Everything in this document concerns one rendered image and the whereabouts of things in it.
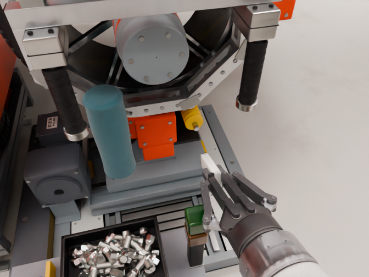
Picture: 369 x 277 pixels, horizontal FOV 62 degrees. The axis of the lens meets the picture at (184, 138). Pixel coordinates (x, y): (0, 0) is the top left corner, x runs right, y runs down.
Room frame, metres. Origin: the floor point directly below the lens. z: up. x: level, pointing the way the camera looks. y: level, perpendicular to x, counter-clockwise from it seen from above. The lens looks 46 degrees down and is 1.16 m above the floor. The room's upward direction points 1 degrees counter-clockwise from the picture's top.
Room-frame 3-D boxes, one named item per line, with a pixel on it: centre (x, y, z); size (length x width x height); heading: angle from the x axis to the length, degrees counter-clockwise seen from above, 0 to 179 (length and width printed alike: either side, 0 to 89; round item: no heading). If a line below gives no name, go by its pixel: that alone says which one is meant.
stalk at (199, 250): (0.29, -0.02, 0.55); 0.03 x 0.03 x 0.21; 13
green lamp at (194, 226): (0.29, -0.02, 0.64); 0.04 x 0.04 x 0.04; 13
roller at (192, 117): (0.80, 0.00, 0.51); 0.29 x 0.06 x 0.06; 13
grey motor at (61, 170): (0.77, 0.46, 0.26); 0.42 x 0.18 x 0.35; 13
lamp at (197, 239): (0.29, -0.02, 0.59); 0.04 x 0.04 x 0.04; 13
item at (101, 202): (0.84, 0.16, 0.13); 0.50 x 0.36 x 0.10; 103
